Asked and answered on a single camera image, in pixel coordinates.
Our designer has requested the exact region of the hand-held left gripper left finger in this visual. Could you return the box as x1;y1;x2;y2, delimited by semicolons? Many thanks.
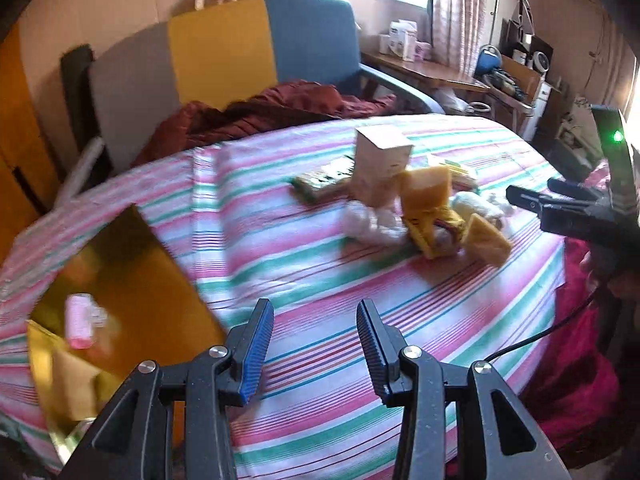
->
60;298;275;480

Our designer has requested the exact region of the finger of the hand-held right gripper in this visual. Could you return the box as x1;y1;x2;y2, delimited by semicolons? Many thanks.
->
547;177;608;201
506;185;617;242

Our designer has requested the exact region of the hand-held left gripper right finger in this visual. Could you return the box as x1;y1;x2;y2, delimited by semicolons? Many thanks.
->
356;300;571;480

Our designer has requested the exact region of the yellow sponge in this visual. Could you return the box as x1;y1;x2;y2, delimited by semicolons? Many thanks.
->
466;212;513;266
398;166;454;217

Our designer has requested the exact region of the white pearly wad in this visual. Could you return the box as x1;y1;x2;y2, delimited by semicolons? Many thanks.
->
341;200;407;247
451;191;507;222

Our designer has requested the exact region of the gold cardboard box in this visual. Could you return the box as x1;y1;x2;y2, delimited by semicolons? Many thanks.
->
27;204;228;461

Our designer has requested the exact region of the green cracker packet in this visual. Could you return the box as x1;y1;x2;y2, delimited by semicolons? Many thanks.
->
292;157;357;204
427;155;481;191

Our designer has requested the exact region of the small beige carton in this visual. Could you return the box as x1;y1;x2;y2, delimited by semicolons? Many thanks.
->
349;125;414;211

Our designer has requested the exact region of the person's right hand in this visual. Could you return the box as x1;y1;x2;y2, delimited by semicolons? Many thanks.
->
582;250;640;311

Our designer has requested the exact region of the pink green striped bedsheet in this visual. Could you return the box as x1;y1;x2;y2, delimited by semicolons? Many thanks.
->
0;115;581;480

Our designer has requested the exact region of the wooden storage shelf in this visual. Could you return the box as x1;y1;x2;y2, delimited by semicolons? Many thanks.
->
492;20;563;142

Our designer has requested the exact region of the yellow snack packet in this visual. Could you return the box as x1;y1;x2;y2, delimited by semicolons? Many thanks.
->
404;204;472;261

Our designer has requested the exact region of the blue bag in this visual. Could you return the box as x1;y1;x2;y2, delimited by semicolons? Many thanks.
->
475;45;504;79

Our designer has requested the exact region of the magenta blanket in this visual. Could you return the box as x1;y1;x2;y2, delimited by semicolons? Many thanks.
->
520;165;623;453

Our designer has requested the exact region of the pink hair roller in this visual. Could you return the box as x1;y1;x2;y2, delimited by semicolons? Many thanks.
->
66;294;108;350

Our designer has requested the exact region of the wooden desk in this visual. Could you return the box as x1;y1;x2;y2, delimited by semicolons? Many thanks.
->
361;50;492;107

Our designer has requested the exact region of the white medicine box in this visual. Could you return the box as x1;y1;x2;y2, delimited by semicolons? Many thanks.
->
389;20;419;59

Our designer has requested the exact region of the maroon jacket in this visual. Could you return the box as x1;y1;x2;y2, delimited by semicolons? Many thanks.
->
132;81;398;166

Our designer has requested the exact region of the grey yellow blue chair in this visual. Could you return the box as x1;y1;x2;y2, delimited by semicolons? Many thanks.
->
60;0;446;181

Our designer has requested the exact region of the wooden wardrobe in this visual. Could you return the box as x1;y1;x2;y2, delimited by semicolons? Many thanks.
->
0;25;62;266

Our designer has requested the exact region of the black cable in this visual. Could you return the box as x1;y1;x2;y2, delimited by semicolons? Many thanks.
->
485;287;608;363

